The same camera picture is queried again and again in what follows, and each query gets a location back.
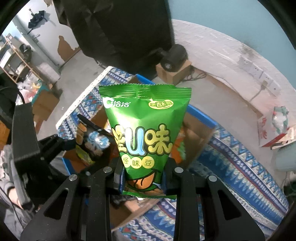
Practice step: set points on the black jacket person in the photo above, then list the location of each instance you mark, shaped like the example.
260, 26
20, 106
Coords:
128, 35

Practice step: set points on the black round device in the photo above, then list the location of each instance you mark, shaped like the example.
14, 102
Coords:
173, 59

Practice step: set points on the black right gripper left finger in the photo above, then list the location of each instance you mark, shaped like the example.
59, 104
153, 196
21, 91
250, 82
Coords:
60, 217

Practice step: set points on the black chips snack bag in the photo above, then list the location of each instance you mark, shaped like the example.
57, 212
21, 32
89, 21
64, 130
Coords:
93, 143

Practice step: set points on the light blue trash bin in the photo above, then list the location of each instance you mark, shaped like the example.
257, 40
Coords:
286, 158

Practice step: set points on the patterned blue table cloth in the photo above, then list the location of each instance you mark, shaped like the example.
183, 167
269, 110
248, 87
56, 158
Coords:
224, 156

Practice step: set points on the small brown cardboard box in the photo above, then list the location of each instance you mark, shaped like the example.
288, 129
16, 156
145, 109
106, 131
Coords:
174, 78

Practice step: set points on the green bean snack bag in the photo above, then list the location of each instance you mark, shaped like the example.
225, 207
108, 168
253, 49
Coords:
145, 121

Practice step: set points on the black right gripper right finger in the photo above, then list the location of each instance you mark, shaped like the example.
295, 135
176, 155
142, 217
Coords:
223, 216

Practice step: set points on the flat cardboard pieces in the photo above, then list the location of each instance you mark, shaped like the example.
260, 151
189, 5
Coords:
289, 138

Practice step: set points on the white wall socket strip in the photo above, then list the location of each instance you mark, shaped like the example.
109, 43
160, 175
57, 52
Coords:
258, 74

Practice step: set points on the red white paper bag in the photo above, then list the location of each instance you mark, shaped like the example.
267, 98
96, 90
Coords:
272, 126

